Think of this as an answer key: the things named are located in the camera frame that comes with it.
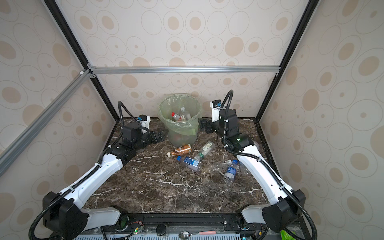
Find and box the clear bottle green cap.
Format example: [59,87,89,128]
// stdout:
[194,141,216,161]

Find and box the clear square bottle white cap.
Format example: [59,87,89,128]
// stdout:
[181,107,192,122]

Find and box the white bottle red cap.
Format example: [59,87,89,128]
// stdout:
[172,112,182,122]

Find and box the brown tea bottle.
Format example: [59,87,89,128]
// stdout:
[167,144,192,158]

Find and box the crushed clear bottle blue cap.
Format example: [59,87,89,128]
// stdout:
[209,160,232,173]

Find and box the blue label bottle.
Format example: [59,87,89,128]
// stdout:
[177,156,201,172]

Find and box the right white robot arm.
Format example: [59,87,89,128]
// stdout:
[206,107,306,233]

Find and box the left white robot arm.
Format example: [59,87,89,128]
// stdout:
[29,122,169,240]

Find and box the grey mesh waste bin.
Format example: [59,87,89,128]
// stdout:
[158,94,203,148]

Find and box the green plastic bin liner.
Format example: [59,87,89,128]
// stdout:
[157,93,204,137]

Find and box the clear bottle blue cap right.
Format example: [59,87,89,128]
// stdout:
[223,160,239,185]

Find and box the black round knob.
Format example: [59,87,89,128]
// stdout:
[156,224,167,237]

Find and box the green packet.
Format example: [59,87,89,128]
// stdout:
[280,231,295,240]

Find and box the left slanted aluminium bar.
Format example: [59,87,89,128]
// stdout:
[1,70,91,175]

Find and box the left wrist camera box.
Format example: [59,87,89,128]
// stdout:
[138,115,151,129]

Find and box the horizontal aluminium frame bar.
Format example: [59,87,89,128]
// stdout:
[90,66,280,74]

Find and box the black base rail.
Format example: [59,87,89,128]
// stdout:
[83,211,313,240]

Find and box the metal spoon pink handle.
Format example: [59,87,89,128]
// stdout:
[178,231,217,240]

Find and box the right black corrugated cable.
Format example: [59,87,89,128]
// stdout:
[220,89,318,240]

